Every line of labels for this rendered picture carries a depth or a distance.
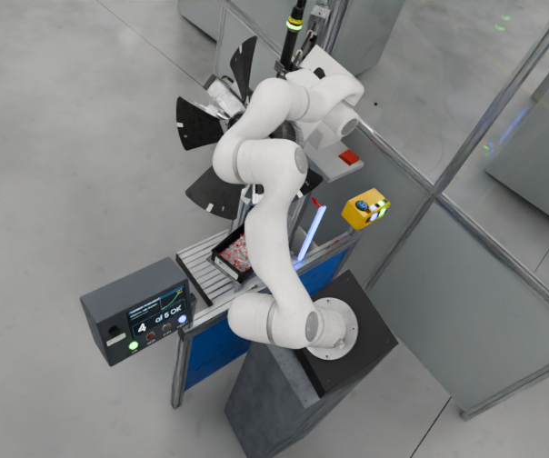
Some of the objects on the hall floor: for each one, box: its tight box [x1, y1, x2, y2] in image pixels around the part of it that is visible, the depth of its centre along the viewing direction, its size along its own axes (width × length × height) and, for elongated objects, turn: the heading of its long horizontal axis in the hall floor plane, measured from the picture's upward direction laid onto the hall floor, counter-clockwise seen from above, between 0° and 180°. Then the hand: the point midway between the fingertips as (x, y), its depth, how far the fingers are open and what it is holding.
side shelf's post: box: [287, 166, 319, 247], centre depth 266 cm, size 4×4×83 cm
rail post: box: [170, 334, 193, 409], centre depth 195 cm, size 4×4×78 cm
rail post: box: [324, 243, 357, 287], centre depth 238 cm, size 4×4×78 cm
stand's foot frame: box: [175, 229, 297, 307], centre depth 278 cm, size 62×46×8 cm
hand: (284, 66), depth 148 cm, fingers closed on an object, 4 cm apart
